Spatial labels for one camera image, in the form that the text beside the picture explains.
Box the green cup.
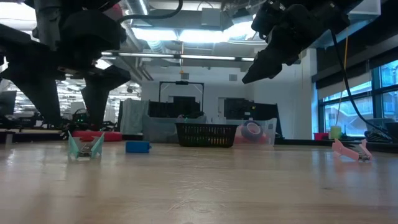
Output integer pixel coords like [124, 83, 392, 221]
[330, 125, 342, 140]

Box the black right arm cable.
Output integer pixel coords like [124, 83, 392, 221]
[330, 27, 391, 139]

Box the blue mini stapler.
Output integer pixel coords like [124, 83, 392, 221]
[125, 141, 152, 154]

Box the striped cable pile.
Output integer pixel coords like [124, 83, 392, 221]
[364, 126, 389, 143]

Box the dark computer monitor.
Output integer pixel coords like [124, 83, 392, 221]
[0, 90, 17, 116]

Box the teal staple remover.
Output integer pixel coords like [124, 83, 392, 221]
[67, 131, 106, 160]

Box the black cabinet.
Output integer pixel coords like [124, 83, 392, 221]
[223, 98, 282, 138]

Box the grey storage crate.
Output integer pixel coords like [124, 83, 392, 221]
[363, 117, 393, 131]

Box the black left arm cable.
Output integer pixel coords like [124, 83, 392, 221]
[116, 0, 184, 23]

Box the yellow hanging cable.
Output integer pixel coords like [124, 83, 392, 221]
[335, 35, 349, 127]

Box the black gantry frame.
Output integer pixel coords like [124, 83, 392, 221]
[159, 80, 205, 119]

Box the purple tape roll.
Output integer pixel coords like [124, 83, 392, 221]
[241, 120, 264, 141]

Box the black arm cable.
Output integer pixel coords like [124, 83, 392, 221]
[330, 27, 391, 139]
[116, 0, 184, 23]

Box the window with dark frame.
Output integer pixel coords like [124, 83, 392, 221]
[317, 60, 398, 138]

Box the clear plastic bin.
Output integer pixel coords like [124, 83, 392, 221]
[226, 118, 277, 146]

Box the long overhead light bar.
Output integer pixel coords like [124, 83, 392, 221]
[101, 51, 256, 63]

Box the pink staple remover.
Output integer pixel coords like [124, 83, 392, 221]
[331, 138, 373, 162]

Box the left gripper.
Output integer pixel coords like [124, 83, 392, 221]
[0, 9, 131, 130]

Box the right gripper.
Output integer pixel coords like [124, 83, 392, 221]
[241, 0, 331, 85]

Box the black background equipment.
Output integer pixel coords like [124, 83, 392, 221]
[148, 96, 201, 119]

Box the black slotted plastic basket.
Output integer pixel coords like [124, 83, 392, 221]
[175, 123, 239, 147]

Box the grey cloth panel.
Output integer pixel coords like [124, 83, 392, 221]
[119, 100, 149, 135]

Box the grey translucent plastic bin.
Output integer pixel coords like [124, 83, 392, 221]
[142, 114, 206, 144]

